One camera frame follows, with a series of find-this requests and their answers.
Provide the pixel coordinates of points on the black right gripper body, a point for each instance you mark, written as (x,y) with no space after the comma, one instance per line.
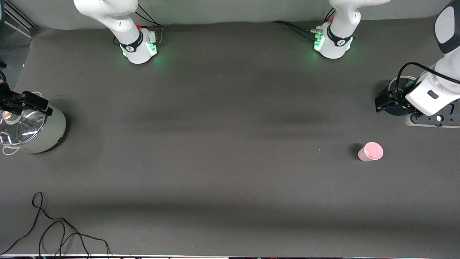
(10,98)

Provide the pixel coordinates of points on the pink plastic cup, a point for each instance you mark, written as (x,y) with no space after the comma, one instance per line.
(372,151)

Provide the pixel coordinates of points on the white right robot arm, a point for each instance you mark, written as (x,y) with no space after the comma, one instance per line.
(138,46)

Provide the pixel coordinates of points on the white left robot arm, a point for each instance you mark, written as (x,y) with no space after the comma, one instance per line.
(336,43)

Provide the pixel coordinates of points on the dark blue saucepan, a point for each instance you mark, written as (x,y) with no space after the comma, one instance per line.
(399,112)

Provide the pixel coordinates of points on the glass lid blue knob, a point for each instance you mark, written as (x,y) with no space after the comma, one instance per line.
(409,83)

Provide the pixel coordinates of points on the glass pot lid beige knob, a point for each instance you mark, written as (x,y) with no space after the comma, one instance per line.
(27,131)

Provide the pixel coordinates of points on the sage green cooking pot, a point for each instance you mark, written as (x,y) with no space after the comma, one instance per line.
(50,133)

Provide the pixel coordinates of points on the grey metal rail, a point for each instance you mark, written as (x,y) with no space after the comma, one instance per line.
(14,16)

